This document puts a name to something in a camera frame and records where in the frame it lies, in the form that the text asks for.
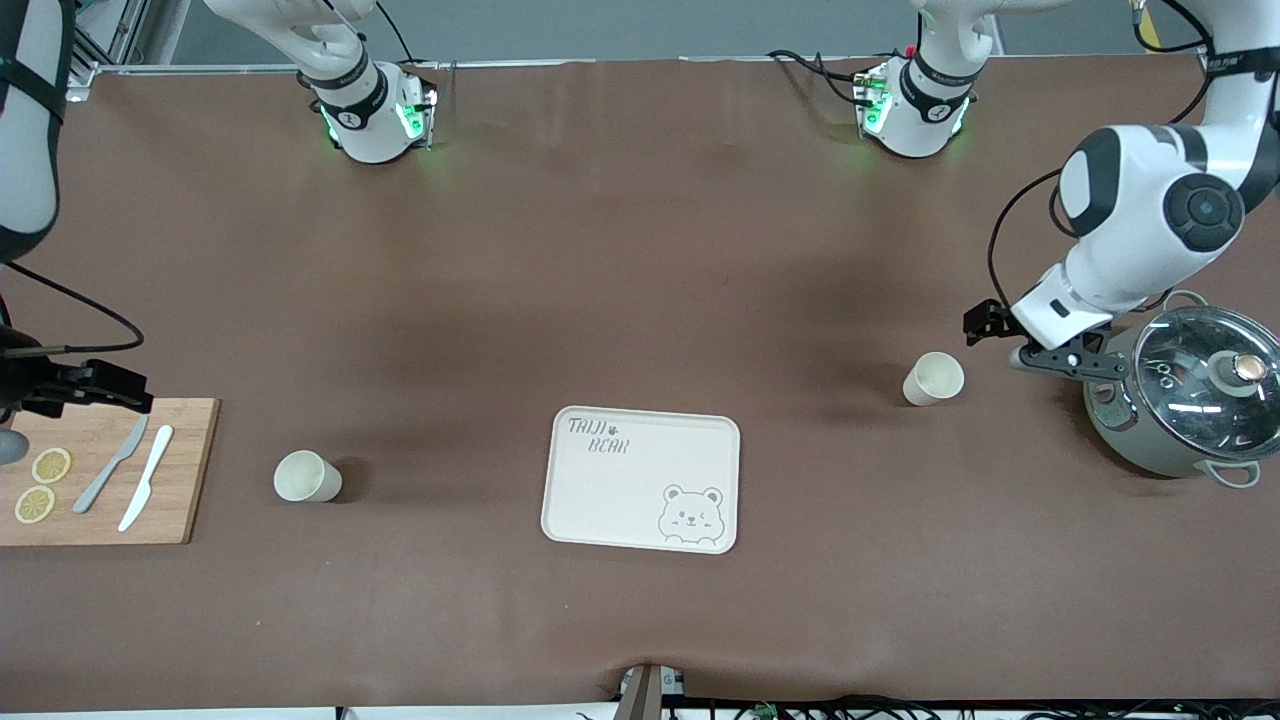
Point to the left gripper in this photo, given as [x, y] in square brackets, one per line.
[988, 321]

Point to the white IKEA cup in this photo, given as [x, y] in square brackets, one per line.
[305, 478]
[935, 380]

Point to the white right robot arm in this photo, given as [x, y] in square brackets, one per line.
[365, 120]

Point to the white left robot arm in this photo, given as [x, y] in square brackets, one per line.
[1130, 190]

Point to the cream tray with bear print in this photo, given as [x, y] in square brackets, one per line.
[620, 490]

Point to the yellow lemon slice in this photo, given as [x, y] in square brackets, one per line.
[51, 465]
[35, 504]

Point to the grey-green cooking pot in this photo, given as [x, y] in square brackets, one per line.
[1120, 420]

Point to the grey plastic knife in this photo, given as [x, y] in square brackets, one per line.
[95, 487]

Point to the glass pot lid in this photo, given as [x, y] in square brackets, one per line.
[1190, 400]

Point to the white plastic knife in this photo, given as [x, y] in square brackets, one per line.
[150, 470]

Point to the wooden cutting board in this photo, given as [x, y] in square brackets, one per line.
[190, 470]

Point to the aluminium frame profile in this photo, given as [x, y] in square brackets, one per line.
[128, 30]

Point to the metal table edge bracket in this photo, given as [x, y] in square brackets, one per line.
[645, 695]

